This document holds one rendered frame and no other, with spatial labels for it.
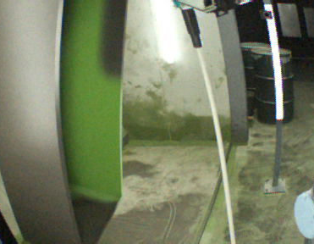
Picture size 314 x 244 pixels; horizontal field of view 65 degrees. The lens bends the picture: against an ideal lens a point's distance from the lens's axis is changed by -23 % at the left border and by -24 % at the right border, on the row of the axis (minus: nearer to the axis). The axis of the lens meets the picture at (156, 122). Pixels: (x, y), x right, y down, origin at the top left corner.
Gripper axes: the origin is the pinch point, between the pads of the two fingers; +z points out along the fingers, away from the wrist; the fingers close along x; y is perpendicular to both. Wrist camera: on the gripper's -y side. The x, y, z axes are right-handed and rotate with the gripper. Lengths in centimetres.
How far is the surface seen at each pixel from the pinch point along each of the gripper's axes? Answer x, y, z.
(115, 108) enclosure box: 43, 57, 22
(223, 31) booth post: 127, 106, -109
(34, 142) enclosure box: 7, 22, 57
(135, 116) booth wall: 170, 184, -12
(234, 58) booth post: 114, 129, -107
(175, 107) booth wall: 143, 175, -46
